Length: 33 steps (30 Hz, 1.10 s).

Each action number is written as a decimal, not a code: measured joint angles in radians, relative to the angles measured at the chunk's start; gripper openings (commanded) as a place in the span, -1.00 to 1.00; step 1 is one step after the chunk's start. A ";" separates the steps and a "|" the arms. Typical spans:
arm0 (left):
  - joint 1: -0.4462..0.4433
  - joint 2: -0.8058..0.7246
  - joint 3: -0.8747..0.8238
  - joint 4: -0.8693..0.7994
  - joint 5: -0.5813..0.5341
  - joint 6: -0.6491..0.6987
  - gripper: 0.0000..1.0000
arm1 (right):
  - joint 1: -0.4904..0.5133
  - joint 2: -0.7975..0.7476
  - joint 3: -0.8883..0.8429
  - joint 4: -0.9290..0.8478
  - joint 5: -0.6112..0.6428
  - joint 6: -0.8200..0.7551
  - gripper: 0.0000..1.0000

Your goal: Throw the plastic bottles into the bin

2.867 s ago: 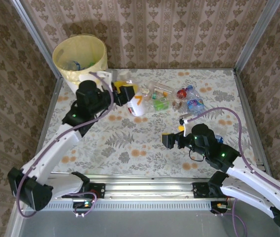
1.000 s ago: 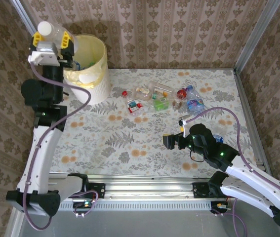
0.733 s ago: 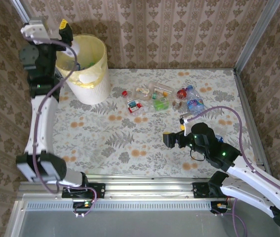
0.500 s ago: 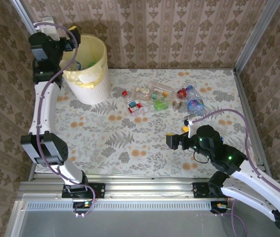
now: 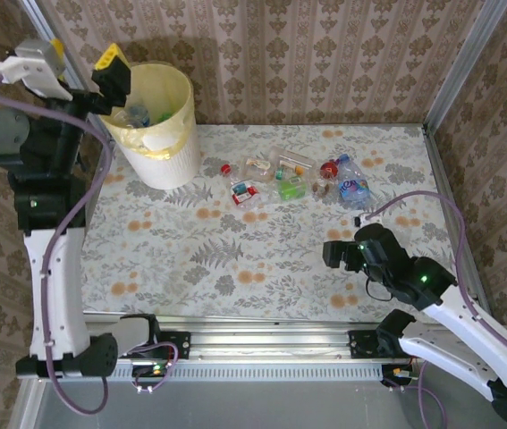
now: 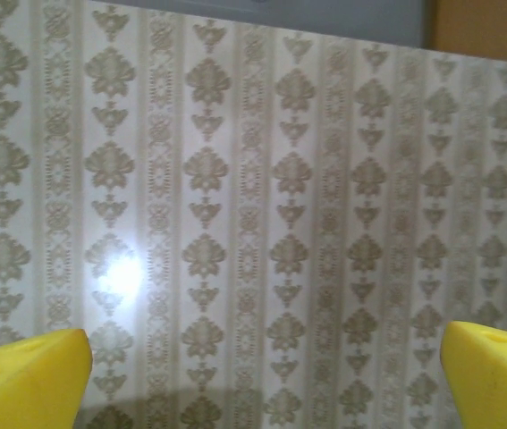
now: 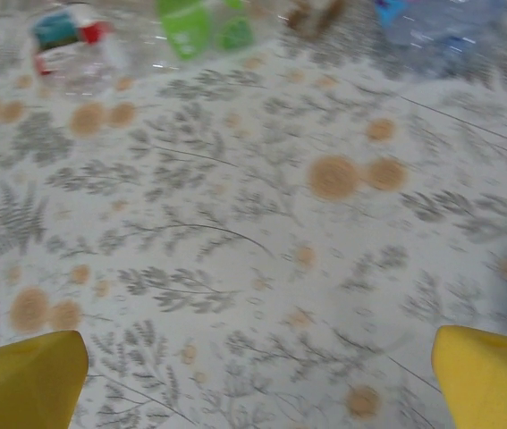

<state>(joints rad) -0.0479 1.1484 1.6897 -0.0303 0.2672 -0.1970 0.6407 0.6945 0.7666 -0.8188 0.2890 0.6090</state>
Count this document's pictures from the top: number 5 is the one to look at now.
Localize large clear bottle blue purple label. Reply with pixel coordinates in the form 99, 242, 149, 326
333, 153, 376, 210

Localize cloudy bottle green label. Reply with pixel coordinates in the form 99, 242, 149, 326
275, 176, 308, 202

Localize red lid bottle brown contents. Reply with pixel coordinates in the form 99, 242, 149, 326
309, 159, 342, 198

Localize crushed bottle red teal label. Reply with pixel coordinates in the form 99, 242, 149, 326
230, 178, 264, 211

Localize yellow plastic bin liner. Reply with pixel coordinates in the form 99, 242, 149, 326
100, 62, 197, 160

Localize white round waste bin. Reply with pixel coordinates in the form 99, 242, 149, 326
100, 62, 203, 191

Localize floral tablecloth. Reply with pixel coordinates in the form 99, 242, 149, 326
76, 123, 476, 325

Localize clear bottle long beige label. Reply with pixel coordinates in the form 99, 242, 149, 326
272, 146, 317, 176

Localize clear bottle beige label green band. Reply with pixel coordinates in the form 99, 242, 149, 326
240, 155, 291, 182

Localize small clear bottle red cap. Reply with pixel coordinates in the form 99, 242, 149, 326
220, 163, 246, 181

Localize grey metal panel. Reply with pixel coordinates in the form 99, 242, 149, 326
9, 379, 507, 429

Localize thin black wire loop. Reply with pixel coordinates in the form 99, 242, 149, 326
365, 276, 393, 301

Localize aluminium frame post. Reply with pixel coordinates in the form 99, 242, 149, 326
422, 0, 507, 130
16, 0, 118, 147

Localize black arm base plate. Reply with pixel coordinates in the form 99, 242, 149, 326
347, 329, 415, 359
112, 331, 192, 359

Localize long aluminium base rail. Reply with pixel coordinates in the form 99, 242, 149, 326
29, 319, 507, 364

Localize black connector box with wires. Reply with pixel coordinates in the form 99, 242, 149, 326
380, 364, 418, 393
131, 362, 168, 395

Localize grey slotted cable duct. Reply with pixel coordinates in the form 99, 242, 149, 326
45, 361, 384, 382

